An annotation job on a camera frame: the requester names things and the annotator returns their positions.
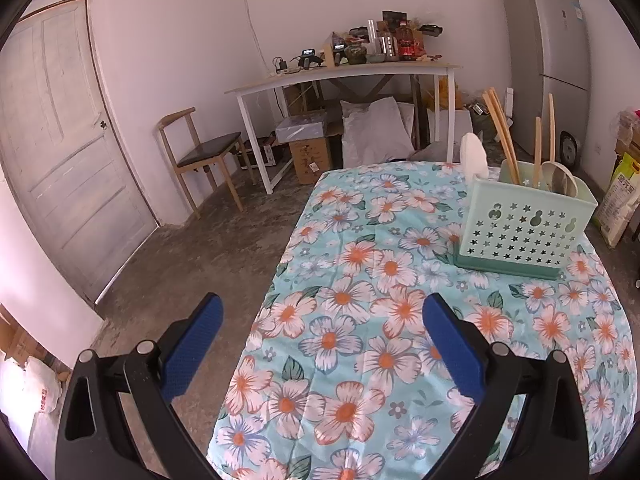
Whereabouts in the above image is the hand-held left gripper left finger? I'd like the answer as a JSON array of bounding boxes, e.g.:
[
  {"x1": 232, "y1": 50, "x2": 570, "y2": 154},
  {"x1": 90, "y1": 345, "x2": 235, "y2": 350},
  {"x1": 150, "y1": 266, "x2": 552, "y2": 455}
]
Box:
[{"x1": 56, "y1": 292, "x2": 224, "y2": 480}]

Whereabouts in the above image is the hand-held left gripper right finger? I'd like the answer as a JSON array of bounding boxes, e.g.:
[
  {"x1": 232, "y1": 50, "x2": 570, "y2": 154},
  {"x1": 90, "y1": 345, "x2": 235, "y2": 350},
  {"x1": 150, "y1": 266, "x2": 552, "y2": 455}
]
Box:
[{"x1": 422, "y1": 292, "x2": 591, "y2": 480}]

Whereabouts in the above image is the mint green utensil holder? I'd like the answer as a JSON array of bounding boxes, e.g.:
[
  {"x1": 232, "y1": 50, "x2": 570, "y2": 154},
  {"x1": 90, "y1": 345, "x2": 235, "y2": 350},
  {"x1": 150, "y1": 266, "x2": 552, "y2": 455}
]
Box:
[{"x1": 452, "y1": 160, "x2": 598, "y2": 281}]

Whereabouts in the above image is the white plastic spoon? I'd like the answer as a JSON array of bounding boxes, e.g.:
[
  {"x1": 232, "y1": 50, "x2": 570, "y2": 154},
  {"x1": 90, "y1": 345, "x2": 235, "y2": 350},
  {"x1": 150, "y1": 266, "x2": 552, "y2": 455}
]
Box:
[
  {"x1": 459, "y1": 132, "x2": 490, "y2": 181},
  {"x1": 541, "y1": 160, "x2": 573, "y2": 193}
]

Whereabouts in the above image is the floral blue tablecloth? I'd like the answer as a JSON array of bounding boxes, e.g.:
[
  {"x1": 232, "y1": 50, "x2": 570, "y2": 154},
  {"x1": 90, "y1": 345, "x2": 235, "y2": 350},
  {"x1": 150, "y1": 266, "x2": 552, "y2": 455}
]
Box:
[{"x1": 206, "y1": 160, "x2": 636, "y2": 480}]

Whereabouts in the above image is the white sack with red print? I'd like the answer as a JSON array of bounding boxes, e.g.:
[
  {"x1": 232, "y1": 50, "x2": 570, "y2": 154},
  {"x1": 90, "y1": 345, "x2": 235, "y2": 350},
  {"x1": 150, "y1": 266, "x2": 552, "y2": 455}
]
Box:
[{"x1": 0, "y1": 355, "x2": 66, "y2": 461}]

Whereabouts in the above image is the flat cardboard box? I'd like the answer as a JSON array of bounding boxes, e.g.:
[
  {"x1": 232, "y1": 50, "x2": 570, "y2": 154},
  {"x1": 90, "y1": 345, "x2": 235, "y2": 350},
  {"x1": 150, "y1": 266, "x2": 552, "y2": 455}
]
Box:
[{"x1": 0, "y1": 305, "x2": 71, "y2": 376}]

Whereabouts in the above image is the wooden chair with dark seat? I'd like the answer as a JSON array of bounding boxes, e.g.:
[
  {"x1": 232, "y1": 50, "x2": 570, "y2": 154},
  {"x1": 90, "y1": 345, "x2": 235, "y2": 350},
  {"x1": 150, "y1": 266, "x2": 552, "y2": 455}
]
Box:
[{"x1": 159, "y1": 106, "x2": 246, "y2": 218}]

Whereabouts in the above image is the brown cardboard box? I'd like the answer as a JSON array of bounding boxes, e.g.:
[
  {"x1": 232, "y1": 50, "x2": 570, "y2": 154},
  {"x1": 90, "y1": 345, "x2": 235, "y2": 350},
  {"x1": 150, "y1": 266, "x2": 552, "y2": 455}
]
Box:
[{"x1": 289, "y1": 137, "x2": 335, "y2": 186}]

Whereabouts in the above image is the white and green rice bag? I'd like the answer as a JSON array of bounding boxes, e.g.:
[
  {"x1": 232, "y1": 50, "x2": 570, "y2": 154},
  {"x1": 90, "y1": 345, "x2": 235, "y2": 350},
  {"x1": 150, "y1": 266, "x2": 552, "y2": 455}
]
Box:
[{"x1": 592, "y1": 152, "x2": 640, "y2": 248}]

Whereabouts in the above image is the white panel door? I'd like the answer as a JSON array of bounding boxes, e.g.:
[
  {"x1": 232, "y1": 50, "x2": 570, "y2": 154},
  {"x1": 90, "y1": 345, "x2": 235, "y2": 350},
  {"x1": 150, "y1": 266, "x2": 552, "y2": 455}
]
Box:
[{"x1": 0, "y1": 0, "x2": 161, "y2": 306}]

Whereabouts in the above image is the white pillow sack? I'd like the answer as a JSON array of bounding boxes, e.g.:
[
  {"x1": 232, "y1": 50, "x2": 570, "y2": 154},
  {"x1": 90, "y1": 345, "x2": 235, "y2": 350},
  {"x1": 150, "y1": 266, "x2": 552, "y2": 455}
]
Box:
[{"x1": 340, "y1": 97, "x2": 416, "y2": 168}]

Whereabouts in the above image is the white storage box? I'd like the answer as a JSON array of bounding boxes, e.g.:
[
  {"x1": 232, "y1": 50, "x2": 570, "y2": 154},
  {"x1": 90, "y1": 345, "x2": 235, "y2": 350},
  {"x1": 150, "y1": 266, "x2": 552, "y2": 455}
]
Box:
[{"x1": 275, "y1": 114, "x2": 328, "y2": 143}]

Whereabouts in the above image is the yellow plastic bag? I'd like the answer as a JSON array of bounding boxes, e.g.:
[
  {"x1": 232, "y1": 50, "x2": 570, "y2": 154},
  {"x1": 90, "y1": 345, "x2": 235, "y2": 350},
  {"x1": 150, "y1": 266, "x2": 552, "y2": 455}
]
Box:
[{"x1": 430, "y1": 77, "x2": 453, "y2": 111}]

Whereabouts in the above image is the white side table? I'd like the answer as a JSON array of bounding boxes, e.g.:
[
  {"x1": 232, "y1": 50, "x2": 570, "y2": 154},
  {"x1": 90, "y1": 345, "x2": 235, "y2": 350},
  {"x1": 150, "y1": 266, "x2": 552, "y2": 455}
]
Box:
[{"x1": 224, "y1": 60, "x2": 463, "y2": 196}]

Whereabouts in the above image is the red label bottle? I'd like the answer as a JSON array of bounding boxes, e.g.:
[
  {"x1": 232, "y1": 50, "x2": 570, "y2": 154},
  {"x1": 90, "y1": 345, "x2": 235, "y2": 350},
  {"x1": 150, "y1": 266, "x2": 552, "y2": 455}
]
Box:
[{"x1": 397, "y1": 20, "x2": 418, "y2": 61}]

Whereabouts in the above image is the grey refrigerator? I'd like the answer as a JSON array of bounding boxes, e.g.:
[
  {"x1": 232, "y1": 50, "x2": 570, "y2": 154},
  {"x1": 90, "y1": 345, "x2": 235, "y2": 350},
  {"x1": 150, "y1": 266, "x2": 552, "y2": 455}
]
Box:
[{"x1": 500, "y1": 0, "x2": 593, "y2": 158}]

